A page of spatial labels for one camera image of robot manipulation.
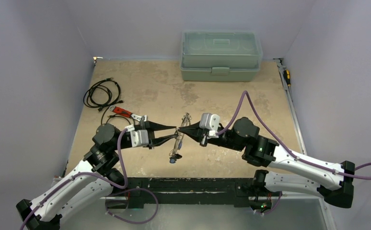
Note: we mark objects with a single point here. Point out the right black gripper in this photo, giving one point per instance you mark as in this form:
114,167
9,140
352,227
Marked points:
201,132

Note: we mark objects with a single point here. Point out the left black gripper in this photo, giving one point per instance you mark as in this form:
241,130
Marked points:
151,127

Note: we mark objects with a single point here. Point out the keyring with keys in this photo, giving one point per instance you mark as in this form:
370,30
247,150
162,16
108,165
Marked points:
174,154

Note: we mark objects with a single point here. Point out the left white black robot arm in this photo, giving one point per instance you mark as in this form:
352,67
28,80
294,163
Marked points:
99,172

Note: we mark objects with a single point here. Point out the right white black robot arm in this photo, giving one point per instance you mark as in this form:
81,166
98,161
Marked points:
280,170

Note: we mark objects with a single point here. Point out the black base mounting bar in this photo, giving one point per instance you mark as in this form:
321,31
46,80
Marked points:
238,192

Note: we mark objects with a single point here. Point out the green plastic toolbox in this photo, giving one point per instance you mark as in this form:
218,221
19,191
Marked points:
220,56

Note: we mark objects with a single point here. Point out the yellow black screwdriver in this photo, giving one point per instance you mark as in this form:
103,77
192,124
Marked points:
287,78

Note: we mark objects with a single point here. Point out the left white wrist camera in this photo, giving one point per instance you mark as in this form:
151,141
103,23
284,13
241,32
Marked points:
138,138

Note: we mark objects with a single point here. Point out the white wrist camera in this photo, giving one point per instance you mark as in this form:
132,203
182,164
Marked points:
138,138
211,123

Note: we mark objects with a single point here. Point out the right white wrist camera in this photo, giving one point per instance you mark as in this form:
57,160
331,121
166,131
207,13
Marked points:
211,123

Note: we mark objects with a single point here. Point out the red handled adjustable wrench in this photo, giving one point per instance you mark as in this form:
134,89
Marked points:
127,114

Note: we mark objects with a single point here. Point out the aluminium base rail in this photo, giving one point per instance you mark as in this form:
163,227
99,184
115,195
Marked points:
56,180

